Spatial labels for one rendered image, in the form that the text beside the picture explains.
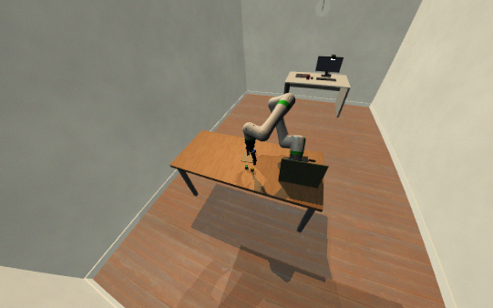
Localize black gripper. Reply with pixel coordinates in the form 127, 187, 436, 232
246, 145, 257, 166

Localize light tan flat mat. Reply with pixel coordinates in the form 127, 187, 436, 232
241, 152, 253, 163

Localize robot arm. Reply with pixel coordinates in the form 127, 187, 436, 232
242, 93, 315, 162

